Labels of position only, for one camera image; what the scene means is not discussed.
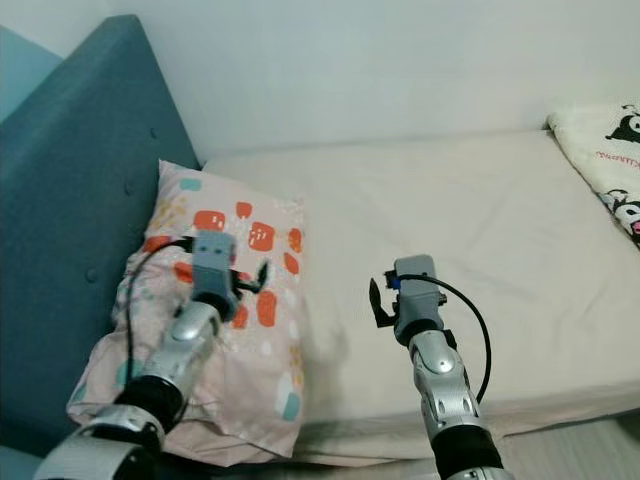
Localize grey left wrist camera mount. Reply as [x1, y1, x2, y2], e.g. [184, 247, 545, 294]
[192, 230, 241, 306]

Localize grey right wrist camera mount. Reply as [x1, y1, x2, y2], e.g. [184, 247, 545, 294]
[393, 255, 446, 346]

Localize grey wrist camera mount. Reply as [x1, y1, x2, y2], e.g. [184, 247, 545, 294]
[192, 230, 241, 306]
[393, 255, 446, 346]

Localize cream cartoon print quilt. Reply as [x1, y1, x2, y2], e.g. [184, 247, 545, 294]
[547, 100, 640, 246]

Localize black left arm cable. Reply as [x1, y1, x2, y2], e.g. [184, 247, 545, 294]
[125, 237, 196, 391]

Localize cream bed sheet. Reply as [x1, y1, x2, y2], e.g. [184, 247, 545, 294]
[200, 130, 640, 461]

